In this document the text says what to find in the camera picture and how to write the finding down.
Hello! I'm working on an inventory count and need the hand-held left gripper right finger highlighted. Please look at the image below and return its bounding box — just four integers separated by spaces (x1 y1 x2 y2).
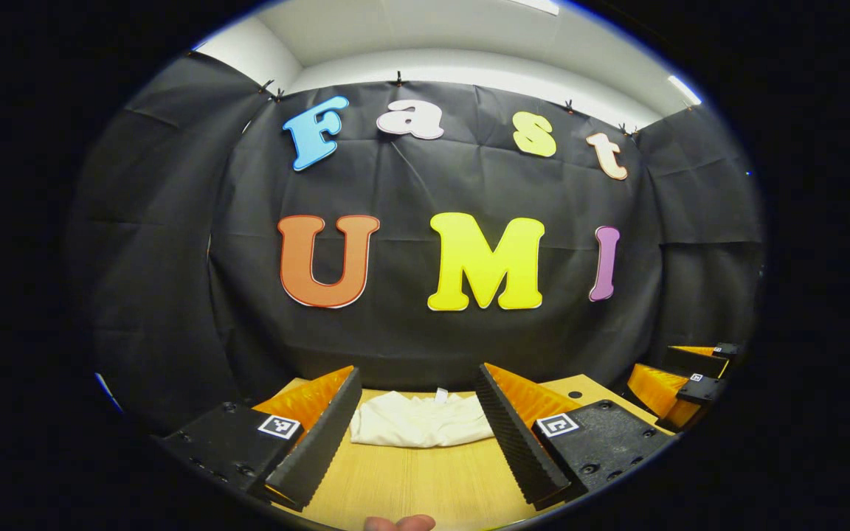
475 363 677 511

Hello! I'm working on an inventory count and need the cream sweatshirt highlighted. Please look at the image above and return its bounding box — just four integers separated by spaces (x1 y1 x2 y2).
350 387 496 449

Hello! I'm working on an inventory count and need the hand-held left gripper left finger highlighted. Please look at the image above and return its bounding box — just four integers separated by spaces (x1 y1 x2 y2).
162 367 363 512

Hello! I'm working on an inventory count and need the black backdrop cloth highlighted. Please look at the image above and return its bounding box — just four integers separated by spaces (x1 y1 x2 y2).
67 52 765 436

